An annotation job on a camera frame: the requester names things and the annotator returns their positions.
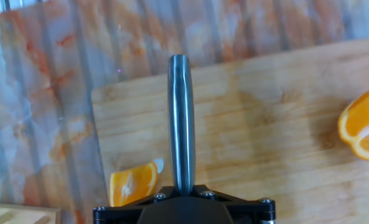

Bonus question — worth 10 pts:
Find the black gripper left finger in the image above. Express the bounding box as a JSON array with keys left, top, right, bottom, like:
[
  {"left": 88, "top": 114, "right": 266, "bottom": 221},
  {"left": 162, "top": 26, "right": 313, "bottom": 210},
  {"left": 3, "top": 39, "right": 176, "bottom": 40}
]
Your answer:
[{"left": 93, "top": 185, "right": 180, "bottom": 224}]

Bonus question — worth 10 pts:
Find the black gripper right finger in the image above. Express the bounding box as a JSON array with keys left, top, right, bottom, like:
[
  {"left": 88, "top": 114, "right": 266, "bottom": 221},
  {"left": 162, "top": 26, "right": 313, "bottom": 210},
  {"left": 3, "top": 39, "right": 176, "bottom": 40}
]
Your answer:
[{"left": 192, "top": 184, "right": 277, "bottom": 224}]

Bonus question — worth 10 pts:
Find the cut orange piece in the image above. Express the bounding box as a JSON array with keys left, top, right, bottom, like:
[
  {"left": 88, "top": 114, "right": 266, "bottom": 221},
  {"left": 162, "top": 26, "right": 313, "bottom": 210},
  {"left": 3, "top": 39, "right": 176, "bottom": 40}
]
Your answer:
[
  {"left": 337, "top": 84, "right": 369, "bottom": 162},
  {"left": 109, "top": 161, "right": 159, "bottom": 208}
]

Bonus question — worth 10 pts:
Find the steel cleaver knife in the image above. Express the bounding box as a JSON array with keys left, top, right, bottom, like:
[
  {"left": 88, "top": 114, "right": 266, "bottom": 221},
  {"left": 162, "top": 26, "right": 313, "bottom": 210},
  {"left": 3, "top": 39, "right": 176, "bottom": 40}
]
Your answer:
[{"left": 152, "top": 54, "right": 197, "bottom": 196}]

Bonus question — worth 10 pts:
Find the bamboo cutting board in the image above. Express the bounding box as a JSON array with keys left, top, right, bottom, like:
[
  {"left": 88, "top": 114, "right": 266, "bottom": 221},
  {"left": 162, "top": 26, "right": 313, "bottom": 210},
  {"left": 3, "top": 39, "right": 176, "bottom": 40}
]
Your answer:
[{"left": 90, "top": 37, "right": 369, "bottom": 224}]

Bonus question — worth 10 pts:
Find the wooden peg rack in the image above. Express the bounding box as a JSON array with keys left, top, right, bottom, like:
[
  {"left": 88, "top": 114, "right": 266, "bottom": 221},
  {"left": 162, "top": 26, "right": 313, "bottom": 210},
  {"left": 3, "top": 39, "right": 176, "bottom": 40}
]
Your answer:
[{"left": 0, "top": 202, "right": 62, "bottom": 224}]

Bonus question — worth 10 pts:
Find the marble pattern plastic mat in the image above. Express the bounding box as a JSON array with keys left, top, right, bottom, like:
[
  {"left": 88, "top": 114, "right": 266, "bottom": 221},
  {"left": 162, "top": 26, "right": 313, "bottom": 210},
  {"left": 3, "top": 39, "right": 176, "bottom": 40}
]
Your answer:
[{"left": 0, "top": 0, "right": 369, "bottom": 224}]

